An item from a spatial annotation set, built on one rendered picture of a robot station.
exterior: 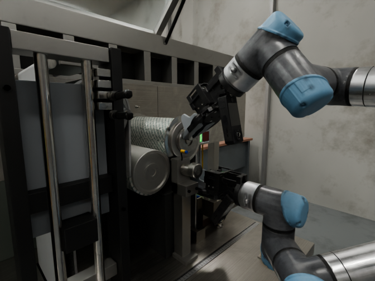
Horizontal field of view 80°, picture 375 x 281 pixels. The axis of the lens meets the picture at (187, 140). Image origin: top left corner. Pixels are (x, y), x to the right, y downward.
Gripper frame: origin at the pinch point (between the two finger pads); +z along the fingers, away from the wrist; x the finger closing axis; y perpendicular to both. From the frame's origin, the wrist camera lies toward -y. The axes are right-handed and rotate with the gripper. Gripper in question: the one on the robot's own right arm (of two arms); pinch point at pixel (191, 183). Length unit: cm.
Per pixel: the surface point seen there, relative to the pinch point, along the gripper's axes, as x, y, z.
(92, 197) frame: 38.7, 11.2, -14.7
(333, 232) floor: -217, -109, -4
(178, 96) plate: -21.8, 30.5, 30.1
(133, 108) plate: 2.9, 25.0, 30.1
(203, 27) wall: -287, 174, 246
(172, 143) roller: 11.4, 15.7, -3.4
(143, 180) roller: 20.6, 6.7, -2.3
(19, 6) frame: 38, 53, 30
